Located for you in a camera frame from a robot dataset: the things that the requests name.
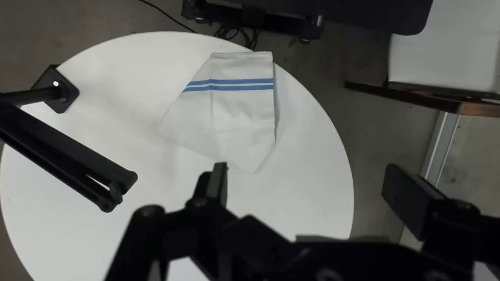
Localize black perforated breadboard table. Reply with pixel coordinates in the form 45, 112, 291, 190
179, 0, 434, 43

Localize bundle of black cables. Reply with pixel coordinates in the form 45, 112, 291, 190
213, 23, 260, 51

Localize dark brown-edged board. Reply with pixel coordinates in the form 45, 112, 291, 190
343, 79, 500, 118

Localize aluminium frame rail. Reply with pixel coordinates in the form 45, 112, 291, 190
418, 111, 463, 184

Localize black tripod stand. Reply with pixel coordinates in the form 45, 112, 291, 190
0, 62, 138, 214

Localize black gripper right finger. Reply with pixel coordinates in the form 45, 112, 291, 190
379, 162, 480, 257

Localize white towel with blue stripes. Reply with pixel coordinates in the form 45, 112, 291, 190
154, 50, 282, 175

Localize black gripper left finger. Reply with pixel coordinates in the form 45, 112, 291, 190
188, 160, 230, 209

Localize thin black cable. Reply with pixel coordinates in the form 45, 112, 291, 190
138, 0, 198, 34

